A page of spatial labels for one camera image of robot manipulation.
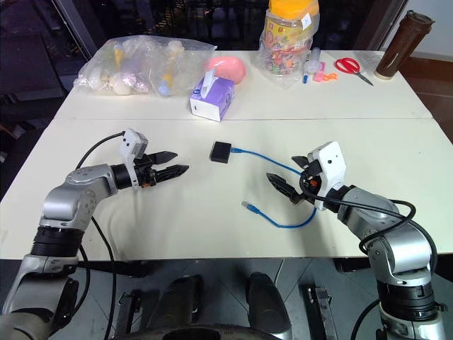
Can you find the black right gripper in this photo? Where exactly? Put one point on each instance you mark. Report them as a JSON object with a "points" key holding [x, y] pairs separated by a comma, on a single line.
{"points": [[311, 184]]}

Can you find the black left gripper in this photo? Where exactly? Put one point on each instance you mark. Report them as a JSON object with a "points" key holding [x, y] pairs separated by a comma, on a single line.
{"points": [[146, 174]]}

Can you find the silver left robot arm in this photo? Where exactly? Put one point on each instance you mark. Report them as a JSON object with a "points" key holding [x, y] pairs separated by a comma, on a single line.
{"points": [[60, 202]]}

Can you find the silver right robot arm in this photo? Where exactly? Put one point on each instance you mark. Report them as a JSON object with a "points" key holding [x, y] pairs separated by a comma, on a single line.
{"points": [[400, 244]]}

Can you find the small black box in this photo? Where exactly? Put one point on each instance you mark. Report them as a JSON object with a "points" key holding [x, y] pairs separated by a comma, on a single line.
{"points": [[220, 152]]}

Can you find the purple tissue box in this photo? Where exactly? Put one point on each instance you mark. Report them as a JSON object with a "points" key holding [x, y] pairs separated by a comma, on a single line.
{"points": [[212, 97]]}

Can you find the pink eraser block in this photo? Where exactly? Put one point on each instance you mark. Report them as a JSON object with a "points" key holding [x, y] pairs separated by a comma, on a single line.
{"points": [[320, 72]]}

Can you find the orange plastic rings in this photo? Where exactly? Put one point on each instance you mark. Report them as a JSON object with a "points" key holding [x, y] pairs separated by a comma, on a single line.
{"points": [[331, 76]]}

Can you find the clear bag of toys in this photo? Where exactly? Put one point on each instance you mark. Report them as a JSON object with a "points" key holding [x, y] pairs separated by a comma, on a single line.
{"points": [[134, 63]]}

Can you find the pink rounded plastic object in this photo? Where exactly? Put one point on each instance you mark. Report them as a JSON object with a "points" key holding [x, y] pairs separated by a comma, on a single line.
{"points": [[230, 69]]}

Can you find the dark rounded shape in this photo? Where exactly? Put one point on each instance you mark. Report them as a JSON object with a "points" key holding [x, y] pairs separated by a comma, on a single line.
{"points": [[180, 301], [267, 301]]}

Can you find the yellow-lidded candy jar in bag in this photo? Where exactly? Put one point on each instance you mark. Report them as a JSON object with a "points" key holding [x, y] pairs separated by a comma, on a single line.
{"points": [[288, 39]]}

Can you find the brown thermos bottle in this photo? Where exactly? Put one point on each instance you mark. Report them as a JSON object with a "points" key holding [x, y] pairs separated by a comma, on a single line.
{"points": [[400, 46]]}

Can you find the grey robot torso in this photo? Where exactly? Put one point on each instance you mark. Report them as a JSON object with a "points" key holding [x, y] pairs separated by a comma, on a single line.
{"points": [[205, 333]]}

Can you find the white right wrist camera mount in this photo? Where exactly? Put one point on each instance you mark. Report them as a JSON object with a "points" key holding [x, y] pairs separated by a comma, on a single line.
{"points": [[331, 163]]}

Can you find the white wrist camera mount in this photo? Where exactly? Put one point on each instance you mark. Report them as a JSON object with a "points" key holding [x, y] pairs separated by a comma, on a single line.
{"points": [[331, 163], [130, 141]]}

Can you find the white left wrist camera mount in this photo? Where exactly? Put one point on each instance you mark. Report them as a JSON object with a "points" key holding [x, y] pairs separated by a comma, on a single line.
{"points": [[130, 141]]}

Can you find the black metal bracket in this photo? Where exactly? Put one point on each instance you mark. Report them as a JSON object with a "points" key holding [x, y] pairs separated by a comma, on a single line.
{"points": [[128, 311], [320, 311]]}

